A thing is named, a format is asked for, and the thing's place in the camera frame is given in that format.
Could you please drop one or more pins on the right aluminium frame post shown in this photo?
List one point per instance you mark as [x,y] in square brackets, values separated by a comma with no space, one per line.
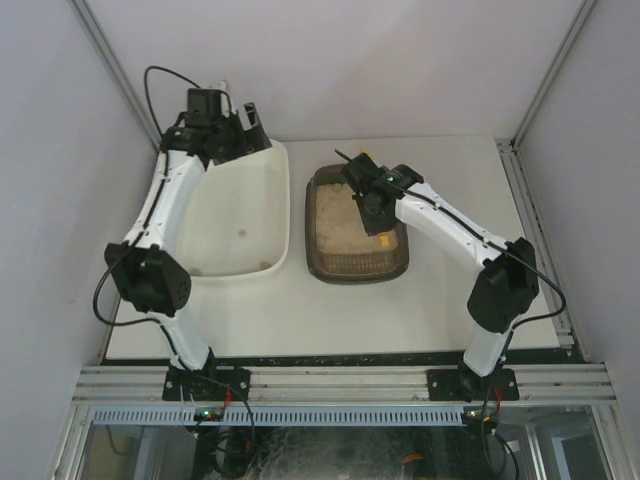
[561,56]

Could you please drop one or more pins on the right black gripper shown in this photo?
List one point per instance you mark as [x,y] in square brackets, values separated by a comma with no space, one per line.
[356,175]

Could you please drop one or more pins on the right aluminium side rail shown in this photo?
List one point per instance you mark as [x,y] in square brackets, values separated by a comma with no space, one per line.
[535,230]

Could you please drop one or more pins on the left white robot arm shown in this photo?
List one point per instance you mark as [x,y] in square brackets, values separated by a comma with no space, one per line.
[143,265]

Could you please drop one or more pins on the white plastic tub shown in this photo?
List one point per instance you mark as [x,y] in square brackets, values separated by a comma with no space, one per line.
[250,193]

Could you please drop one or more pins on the aluminium front rail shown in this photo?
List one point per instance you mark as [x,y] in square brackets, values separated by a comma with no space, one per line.
[526,385]

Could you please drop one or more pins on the brown litter box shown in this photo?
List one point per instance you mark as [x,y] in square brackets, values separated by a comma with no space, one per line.
[338,251]

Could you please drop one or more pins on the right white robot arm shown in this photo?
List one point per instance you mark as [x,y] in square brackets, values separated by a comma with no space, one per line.
[506,279]

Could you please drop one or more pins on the left aluminium frame post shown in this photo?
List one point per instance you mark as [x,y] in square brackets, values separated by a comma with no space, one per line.
[108,58]

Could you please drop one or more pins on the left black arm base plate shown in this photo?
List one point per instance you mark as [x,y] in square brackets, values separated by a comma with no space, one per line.
[212,383]

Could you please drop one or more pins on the aluminium frame post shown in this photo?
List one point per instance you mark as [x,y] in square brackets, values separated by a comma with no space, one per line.
[561,56]
[108,58]

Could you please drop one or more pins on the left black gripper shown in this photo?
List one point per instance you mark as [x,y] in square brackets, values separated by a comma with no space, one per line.
[240,138]

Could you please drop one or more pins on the grey slotted cable duct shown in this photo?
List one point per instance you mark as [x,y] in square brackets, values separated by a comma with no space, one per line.
[281,416]

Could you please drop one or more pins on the yellow litter scoop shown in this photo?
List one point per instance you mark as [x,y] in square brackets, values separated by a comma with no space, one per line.
[384,241]

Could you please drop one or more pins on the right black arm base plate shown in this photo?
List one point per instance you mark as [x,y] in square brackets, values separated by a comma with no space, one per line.
[460,384]

